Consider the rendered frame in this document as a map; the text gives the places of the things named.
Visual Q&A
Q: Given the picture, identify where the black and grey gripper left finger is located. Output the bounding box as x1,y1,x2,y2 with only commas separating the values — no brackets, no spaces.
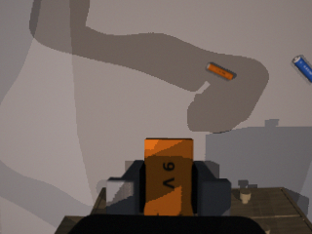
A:
106,160,146,215

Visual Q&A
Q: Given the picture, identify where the wooden chest of drawers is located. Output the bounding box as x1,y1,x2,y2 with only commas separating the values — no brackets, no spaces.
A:
90,187,312,231

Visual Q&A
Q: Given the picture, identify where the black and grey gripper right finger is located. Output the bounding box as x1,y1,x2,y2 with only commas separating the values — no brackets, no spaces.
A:
191,161,231,216

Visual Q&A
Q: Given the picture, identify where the blue aa battery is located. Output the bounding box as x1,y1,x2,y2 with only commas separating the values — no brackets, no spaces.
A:
292,56,312,83

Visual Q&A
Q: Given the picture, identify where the brown nine-volt battery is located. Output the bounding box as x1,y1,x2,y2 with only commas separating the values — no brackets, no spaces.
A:
144,137,193,216

